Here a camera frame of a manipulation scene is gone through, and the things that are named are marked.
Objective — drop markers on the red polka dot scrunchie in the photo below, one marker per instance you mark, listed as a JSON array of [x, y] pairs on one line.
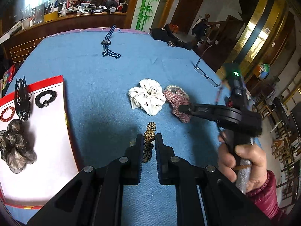
[[229, 103]]

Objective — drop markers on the grey organza scrunchie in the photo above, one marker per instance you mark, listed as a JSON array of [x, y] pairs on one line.
[[16, 150]]

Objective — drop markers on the red gift box tray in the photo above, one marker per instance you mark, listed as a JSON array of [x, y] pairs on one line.
[[48, 132]]

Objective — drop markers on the white dotted scrunchie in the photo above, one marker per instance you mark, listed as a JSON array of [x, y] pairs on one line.
[[149, 97]]

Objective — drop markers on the red plaid scrunchie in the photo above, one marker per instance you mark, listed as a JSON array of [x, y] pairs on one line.
[[176, 96]]

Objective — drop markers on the person's right hand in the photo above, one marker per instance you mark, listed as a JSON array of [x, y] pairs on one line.
[[227, 162]]

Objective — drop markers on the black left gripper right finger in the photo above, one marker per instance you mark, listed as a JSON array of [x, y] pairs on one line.
[[173, 170]]

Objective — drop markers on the blue table cloth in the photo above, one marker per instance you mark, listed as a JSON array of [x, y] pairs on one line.
[[102, 121]]

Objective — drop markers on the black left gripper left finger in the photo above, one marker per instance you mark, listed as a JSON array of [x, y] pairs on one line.
[[125, 170]]

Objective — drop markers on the red puffer sleeve forearm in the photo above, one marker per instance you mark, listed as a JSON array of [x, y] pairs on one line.
[[265, 198]]

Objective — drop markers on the blue frame eyeglasses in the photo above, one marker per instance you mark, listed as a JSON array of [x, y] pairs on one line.
[[202, 68]]

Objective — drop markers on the brown beaded hair claw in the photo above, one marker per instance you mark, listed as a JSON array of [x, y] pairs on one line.
[[22, 99]]

